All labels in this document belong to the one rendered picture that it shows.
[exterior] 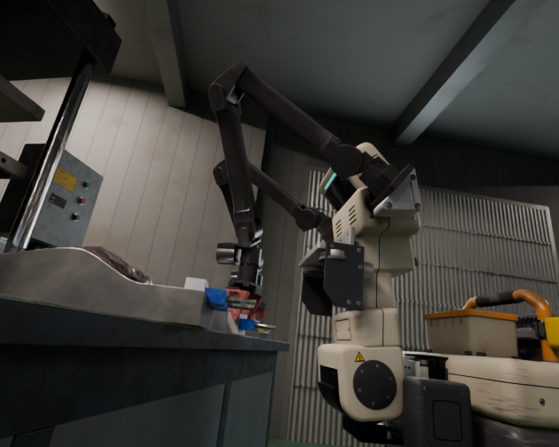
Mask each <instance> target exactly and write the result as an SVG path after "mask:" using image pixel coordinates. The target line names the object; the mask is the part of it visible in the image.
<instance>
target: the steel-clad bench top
mask: <svg viewBox="0 0 559 447"><path fill-rule="evenodd" d="M0 299H1V300H7V301H13V302H24V303H30V304H35V305H42V306H47V307H53V308H59V309H65V310H76V311H81V312H87V313H93V314H99V315H105V316H110V317H117V318H127V319H133V320H139V321H145V322H151V323H156V324H163V325H173V326H179V327H185V328H191V329H197V330H202V331H208V332H214V333H225V334H230V335H237V336H242V337H248V338H254V339H260V340H266V341H274V340H268V339H263V338H258V337H252V336H247V335H241V334H236V333H227V332H221V331H216V330H210V329H205V328H199V327H195V326H189V325H180V324H174V323H169V322H163V321H158V320H152V319H148V318H138V317H133V316H127V315H122V314H116V313H111V312H106V311H102V310H91V309H85V308H80V307H75V306H69V305H65V304H59V303H54V302H44V301H39V300H33V299H28V298H22V297H18V296H13V295H7V294H0ZM276 342H283V343H288V342H284V341H276ZM288 344H290V343H288Z"/></svg>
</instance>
